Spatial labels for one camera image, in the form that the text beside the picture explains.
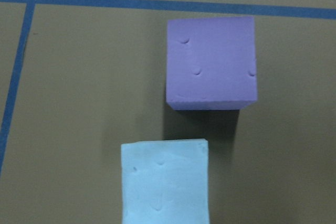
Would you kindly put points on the brown paper table cover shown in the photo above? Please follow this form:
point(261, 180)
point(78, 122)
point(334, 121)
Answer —
point(93, 78)

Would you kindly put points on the light blue foam block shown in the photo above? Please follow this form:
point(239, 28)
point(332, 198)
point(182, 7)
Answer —
point(165, 181)

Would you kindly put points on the purple foam block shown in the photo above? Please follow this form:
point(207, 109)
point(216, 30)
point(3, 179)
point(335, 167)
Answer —
point(211, 63)

